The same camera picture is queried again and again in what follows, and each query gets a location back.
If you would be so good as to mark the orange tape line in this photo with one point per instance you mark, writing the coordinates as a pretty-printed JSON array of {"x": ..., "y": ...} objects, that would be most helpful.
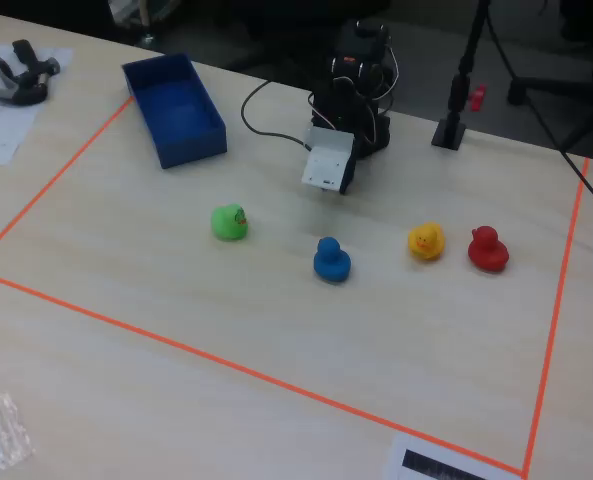
[
  {"x": 51, "y": 184},
  {"x": 558, "y": 310},
  {"x": 226, "y": 362}
]

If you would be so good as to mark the black camera stand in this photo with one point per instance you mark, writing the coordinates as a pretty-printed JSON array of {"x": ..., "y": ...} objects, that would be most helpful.
[{"x": 457, "y": 95}]

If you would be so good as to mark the white paper with black bar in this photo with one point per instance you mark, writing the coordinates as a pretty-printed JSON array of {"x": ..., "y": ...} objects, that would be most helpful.
[{"x": 426, "y": 462}]

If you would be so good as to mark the blue rubber duck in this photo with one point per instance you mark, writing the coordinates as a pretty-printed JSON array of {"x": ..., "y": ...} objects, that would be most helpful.
[{"x": 332, "y": 265}]

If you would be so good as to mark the blue plastic box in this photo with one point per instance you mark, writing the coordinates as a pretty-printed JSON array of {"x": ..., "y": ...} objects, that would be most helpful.
[{"x": 176, "y": 102}]

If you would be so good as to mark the green rubber duck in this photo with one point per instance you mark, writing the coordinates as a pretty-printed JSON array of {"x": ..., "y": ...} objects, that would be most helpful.
[{"x": 226, "y": 225}]

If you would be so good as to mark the black office chair base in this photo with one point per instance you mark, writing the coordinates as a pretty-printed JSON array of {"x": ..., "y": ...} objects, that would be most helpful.
[{"x": 551, "y": 82}]

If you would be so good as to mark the grey black hand tool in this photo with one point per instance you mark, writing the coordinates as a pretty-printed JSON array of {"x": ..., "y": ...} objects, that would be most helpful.
[{"x": 26, "y": 90}]

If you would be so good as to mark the red clamp knob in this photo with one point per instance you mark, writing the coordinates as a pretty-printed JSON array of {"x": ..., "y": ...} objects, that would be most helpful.
[{"x": 478, "y": 97}]

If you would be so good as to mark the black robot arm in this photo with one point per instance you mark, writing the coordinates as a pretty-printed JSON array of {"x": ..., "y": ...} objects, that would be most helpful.
[{"x": 357, "y": 50}]

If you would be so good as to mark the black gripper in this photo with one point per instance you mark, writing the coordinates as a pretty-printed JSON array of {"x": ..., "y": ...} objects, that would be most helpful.
[{"x": 350, "y": 170}]

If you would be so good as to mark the red rubber duck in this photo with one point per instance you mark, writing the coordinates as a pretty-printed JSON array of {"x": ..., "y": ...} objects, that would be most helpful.
[{"x": 487, "y": 252}]

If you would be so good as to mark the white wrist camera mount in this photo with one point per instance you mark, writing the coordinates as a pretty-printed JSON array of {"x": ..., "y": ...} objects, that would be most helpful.
[{"x": 326, "y": 160}]

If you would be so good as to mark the yellow rubber duck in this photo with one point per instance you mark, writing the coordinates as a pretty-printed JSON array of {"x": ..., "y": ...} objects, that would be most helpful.
[{"x": 426, "y": 245}]

